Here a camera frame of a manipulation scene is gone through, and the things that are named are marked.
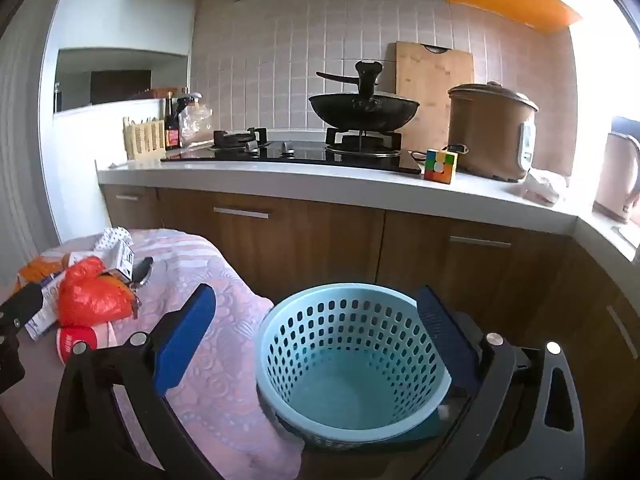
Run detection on black key fob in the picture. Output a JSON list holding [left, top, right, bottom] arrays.
[[129, 257, 155, 289]]

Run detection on colourful puzzle cube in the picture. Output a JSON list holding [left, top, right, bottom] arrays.
[[424, 148, 459, 184]]

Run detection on pink patterned blanket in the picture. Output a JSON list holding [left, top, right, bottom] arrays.
[[0, 228, 306, 480]]

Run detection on white printed paper package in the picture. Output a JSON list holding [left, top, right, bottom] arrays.
[[25, 272, 66, 341]]

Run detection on light blue perforated basket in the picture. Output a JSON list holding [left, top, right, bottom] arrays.
[[255, 282, 453, 451]]

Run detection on red and white round object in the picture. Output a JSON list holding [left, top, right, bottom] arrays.
[[55, 324, 111, 365]]

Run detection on black power cable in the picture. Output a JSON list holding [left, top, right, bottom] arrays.
[[407, 146, 471, 166]]

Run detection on bamboo cutting board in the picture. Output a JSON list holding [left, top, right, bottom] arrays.
[[395, 41, 475, 152]]

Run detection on pale pink electric kettle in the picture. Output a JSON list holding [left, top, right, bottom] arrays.
[[593, 131, 640, 225]]

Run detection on black wok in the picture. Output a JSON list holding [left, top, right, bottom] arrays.
[[308, 92, 421, 132]]

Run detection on white plastic bag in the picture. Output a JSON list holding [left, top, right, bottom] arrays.
[[520, 169, 568, 206]]

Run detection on cream slotted utensil basket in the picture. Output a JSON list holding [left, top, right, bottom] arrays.
[[122, 116, 167, 161]]

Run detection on orange plastic bag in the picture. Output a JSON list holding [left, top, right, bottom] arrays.
[[57, 256, 138, 328]]

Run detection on orange peel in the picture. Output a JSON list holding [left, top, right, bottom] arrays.
[[19, 255, 71, 287]]

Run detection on black gas stove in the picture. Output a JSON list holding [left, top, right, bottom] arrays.
[[160, 127, 423, 176]]

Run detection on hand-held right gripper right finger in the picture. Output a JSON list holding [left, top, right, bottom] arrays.
[[416, 285, 586, 480]]

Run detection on dark sauce bottle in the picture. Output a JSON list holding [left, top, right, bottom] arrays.
[[164, 92, 182, 151]]

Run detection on wooden cabinet door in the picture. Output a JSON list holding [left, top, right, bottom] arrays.
[[520, 250, 640, 441], [100, 185, 163, 233], [156, 188, 386, 307], [375, 210, 573, 321]]

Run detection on black cooking utensil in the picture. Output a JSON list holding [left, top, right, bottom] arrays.
[[316, 60, 384, 113]]

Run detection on clear plastic bag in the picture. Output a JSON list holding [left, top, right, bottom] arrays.
[[178, 89, 215, 149]]

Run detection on polka dot paper wrapper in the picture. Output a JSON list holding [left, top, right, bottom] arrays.
[[95, 227, 133, 253]]

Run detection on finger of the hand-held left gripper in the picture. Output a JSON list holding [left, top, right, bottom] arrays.
[[0, 331, 26, 397], [0, 282, 45, 332]]

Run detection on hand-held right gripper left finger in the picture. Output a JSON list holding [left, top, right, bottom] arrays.
[[52, 283, 217, 480]]

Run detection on brown rice cooker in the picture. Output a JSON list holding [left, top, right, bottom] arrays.
[[446, 81, 540, 183]]

